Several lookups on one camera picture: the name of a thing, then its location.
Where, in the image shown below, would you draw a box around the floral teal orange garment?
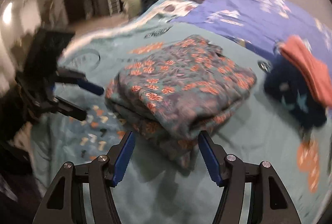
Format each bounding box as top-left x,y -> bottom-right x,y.
105,35 -> 257,169

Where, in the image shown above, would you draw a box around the teal patterned bedspread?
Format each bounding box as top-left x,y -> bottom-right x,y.
31,0 -> 331,223

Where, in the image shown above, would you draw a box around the green cushion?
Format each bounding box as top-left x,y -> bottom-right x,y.
124,0 -> 142,19

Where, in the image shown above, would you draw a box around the navy star-pattern garment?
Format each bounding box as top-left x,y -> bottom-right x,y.
263,48 -> 327,132

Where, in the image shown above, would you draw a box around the folded red garment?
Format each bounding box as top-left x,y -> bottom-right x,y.
279,35 -> 331,108

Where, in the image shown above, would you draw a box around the blue tree-print blanket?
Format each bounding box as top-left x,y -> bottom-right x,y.
175,0 -> 331,67

